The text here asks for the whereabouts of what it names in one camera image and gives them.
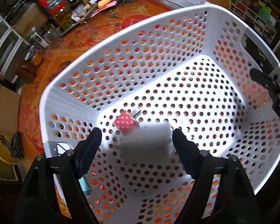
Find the small black label jar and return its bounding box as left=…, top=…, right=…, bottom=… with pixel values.
left=29, top=28, right=48, bottom=52

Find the wooden chair beside cardboard box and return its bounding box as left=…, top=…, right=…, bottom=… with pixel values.
left=0, top=133, right=24, bottom=167

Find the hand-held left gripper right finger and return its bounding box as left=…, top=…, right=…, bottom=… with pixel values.
left=172, top=128, right=262, bottom=224

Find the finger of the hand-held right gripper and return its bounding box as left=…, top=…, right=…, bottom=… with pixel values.
left=249, top=68, right=280, bottom=92

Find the dark brown jar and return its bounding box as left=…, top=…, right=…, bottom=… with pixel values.
left=16, top=63, right=38, bottom=83

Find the white plastic drawer unit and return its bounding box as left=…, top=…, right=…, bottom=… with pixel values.
left=0, top=7, right=31, bottom=80

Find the orange sauce jar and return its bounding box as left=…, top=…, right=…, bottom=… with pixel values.
left=27, top=47, right=44, bottom=66

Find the open cardboard box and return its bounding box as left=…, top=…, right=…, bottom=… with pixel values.
left=0, top=78, right=21, bottom=136

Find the teal multi-port charger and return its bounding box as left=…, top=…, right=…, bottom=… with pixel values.
left=79, top=177, right=92, bottom=196

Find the white cube shelf unit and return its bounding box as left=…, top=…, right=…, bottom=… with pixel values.
left=231, top=0, right=280, bottom=47

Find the orange cloth pouch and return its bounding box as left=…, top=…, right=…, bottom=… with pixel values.
left=97, top=0, right=115, bottom=7

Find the large white charger block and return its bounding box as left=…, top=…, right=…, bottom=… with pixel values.
left=118, top=124, right=173, bottom=162

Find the white perforated plastic basket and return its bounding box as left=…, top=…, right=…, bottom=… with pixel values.
left=39, top=4, right=280, bottom=224

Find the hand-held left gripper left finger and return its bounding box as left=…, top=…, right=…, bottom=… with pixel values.
left=14, top=127, right=102, bottom=224

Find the white and blue paper bag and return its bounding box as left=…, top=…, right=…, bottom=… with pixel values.
left=152, top=0, right=206, bottom=9

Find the empty glass jar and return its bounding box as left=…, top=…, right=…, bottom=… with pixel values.
left=43, top=26, right=62, bottom=48

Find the orange patterned tablecloth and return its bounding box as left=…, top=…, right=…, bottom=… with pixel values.
left=16, top=0, right=186, bottom=216

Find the red lid olive jar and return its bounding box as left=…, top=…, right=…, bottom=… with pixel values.
left=47, top=0, right=77, bottom=29

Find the pink polka dot charger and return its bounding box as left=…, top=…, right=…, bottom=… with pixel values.
left=113, top=112, right=139, bottom=134

